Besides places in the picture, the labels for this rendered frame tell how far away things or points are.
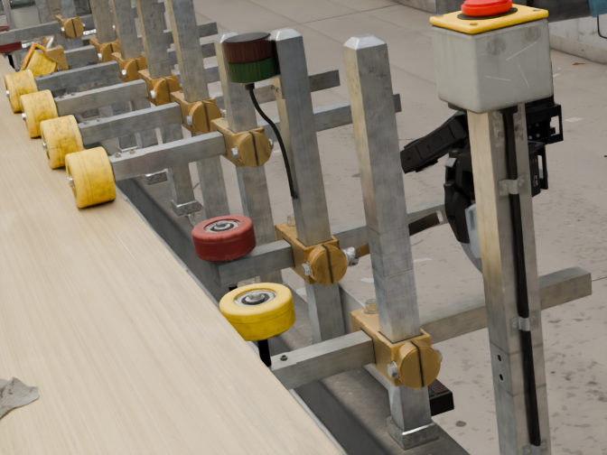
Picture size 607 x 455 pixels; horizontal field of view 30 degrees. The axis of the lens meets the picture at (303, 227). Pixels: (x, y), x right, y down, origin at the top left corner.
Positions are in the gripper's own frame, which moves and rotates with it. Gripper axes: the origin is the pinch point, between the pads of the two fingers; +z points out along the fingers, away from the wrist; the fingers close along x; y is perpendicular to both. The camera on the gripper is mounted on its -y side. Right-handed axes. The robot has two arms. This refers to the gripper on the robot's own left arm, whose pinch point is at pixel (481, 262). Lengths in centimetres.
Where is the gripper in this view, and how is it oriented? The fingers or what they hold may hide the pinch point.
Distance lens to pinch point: 127.9
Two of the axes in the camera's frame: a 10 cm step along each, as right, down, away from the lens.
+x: 7.3, -3.3, 6.0
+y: 6.7, 1.6, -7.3
